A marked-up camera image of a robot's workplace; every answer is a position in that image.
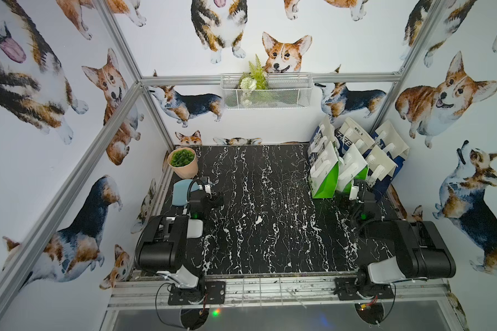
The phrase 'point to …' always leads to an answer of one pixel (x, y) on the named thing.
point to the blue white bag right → (385, 158)
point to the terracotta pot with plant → (183, 161)
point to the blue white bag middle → (348, 133)
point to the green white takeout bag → (324, 174)
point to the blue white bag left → (324, 135)
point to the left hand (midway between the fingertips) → (212, 185)
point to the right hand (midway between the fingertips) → (346, 189)
